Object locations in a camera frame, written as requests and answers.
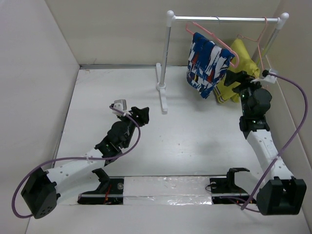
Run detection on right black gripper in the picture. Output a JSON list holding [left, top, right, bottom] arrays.
[[224, 69, 268, 116]]

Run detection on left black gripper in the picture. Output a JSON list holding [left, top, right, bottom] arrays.
[[117, 107, 147, 149]]

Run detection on blue white red patterned trousers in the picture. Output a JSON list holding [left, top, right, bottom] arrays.
[[186, 32, 235, 99]]

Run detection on pink wire hanger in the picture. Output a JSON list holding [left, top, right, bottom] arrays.
[[236, 16, 270, 71], [192, 21, 239, 68]]

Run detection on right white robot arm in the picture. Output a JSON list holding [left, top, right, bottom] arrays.
[[224, 70, 307, 215]]

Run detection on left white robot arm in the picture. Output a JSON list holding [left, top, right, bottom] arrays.
[[20, 104, 150, 219]]

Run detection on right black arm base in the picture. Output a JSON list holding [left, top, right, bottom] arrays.
[[205, 167, 258, 204]]

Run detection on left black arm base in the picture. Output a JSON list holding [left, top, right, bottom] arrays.
[[77, 168, 124, 205]]

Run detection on yellow folded garment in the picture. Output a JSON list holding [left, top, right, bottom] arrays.
[[214, 39, 260, 104]]

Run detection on white metal clothes rack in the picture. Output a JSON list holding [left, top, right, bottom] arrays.
[[156, 10, 290, 114]]

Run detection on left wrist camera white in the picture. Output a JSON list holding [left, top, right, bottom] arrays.
[[110, 99, 129, 117]]

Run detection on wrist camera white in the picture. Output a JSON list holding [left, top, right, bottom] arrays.
[[110, 99, 129, 117], [251, 69, 278, 84]]

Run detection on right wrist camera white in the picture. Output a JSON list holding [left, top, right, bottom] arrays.
[[251, 69, 278, 84]]

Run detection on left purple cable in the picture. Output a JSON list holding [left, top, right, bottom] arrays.
[[11, 105, 141, 218]]

